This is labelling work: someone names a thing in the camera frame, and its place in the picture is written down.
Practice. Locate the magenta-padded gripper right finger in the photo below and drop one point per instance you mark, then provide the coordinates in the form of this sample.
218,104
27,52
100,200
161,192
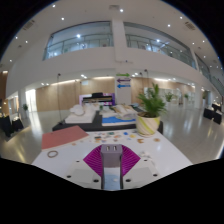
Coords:
130,161

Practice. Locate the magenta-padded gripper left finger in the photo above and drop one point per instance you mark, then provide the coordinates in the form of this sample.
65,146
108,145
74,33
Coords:
95,161

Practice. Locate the small grey charger block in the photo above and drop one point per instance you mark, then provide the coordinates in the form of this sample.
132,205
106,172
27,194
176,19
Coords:
111,163

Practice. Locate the small round brown disc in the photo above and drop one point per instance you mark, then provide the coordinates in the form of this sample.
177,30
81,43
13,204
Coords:
140,141

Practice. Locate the small round orange disc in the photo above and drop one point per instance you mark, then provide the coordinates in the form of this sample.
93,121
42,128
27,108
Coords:
156,140

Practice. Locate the black platform with white models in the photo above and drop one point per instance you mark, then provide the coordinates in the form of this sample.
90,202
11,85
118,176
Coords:
96,125

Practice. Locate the salmon red flat mat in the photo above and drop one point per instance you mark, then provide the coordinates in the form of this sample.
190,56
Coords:
63,136

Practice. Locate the potted plant in striped pot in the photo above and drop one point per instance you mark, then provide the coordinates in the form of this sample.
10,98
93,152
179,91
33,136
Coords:
147,125

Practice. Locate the black piano with purple backdrop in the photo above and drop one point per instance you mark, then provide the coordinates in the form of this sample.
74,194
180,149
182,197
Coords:
98,99

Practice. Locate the white pillar with arrow signs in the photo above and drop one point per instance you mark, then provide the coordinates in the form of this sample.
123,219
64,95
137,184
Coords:
123,91

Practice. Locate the thin black pole stand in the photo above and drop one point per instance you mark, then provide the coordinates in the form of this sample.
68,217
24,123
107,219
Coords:
60,100

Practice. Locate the green floor plant white pot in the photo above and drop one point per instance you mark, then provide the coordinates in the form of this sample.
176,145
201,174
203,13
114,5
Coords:
169,96

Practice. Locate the small green floor plant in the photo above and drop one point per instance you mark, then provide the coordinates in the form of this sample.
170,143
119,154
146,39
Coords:
25,107

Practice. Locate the group of black chairs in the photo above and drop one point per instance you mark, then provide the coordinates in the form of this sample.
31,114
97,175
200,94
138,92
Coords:
9,125
213,114

